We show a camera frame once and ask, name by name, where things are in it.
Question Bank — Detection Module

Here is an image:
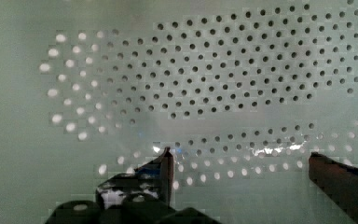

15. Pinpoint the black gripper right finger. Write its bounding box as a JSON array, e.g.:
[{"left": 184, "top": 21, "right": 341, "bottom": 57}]
[{"left": 309, "top": 152, "right": 358, "bottom": 224}]

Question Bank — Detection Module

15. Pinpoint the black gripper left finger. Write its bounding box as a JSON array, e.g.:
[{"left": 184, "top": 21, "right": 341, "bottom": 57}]
[{"left": 95, "top": 147, "right": 174, "bottom": 209}]

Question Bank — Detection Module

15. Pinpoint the green plastic strainer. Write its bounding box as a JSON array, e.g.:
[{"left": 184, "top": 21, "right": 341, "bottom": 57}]
[{"left": 0, "top": 0, "right": 358, "bottom": 224}]

